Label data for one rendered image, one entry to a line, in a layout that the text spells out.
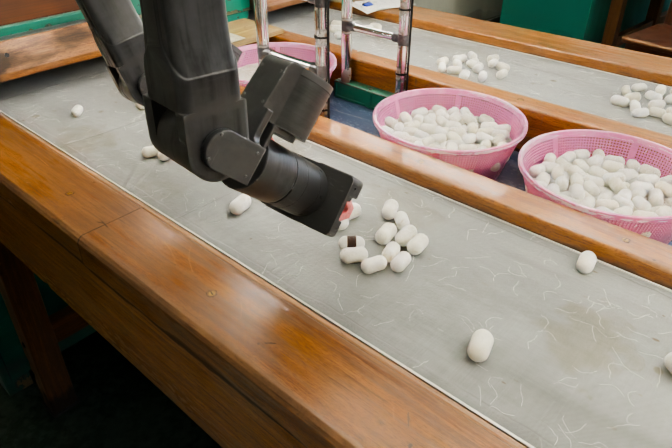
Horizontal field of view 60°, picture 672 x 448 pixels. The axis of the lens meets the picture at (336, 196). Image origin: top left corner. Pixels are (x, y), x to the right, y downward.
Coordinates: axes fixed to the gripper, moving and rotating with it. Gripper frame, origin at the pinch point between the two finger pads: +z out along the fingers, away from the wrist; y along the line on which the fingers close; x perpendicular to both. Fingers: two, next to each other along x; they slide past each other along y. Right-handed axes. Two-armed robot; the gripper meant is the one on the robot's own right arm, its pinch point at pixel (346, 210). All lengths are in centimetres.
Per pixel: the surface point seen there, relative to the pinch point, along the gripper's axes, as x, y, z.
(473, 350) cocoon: 7.2, -20.3, 0.2
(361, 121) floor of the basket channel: -19, 33, 42
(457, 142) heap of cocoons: -18.9, 6.2, 32.2
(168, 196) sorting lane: 9.1, 29.0, 0.3
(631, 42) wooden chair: -115, 28, 186
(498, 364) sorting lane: 7.4, -22.5, 2.5
